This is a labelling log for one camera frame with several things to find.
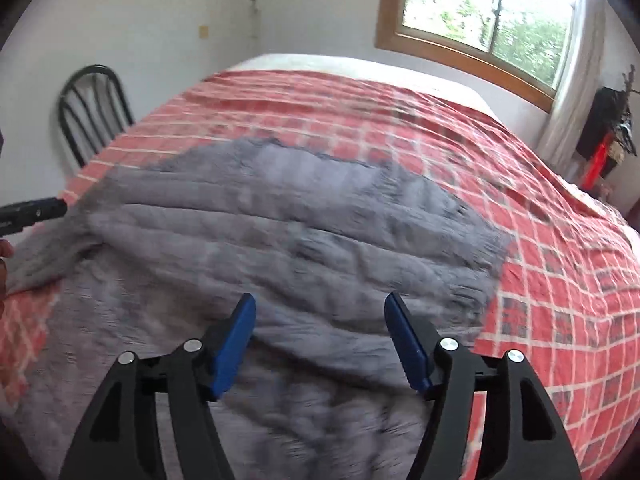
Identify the black metal chair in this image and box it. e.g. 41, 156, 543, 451
55, 64, 134, 168

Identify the person's left hand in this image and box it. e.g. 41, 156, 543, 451
0, 240, 14, 309

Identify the grey rose-print quilted jacket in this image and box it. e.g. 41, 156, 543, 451
9, 139, 510, 479

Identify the yellow wall socket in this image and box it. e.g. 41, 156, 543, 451
198, 25, 209, 39

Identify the grey white curtain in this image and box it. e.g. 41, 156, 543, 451
535, 0, 605, 174

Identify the coat rack with clothes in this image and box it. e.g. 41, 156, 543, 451
576, 64, 639, 193

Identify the wooden framed window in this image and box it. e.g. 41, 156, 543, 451
375, 0, 578, 112

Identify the red plaid bed cover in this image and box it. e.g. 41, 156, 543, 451
1, 70, 639, 479

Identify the white mattress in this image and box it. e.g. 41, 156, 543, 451
226, 52, 507, 122

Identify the white wall hook fixture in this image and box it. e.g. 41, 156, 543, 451
250, 0, 260, 42

